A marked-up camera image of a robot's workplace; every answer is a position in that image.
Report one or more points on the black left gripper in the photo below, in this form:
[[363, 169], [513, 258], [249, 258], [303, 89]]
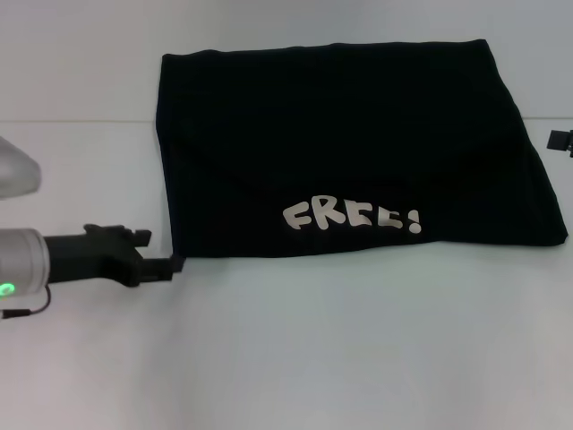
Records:
[[94, 257]]

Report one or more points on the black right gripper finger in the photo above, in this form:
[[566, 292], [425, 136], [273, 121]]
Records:
[[558, 140]]

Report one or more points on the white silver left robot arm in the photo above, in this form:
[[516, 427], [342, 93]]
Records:
[[22, 260]]

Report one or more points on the black shirt with white print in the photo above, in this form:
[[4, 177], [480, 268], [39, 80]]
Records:
[[336, 134]]

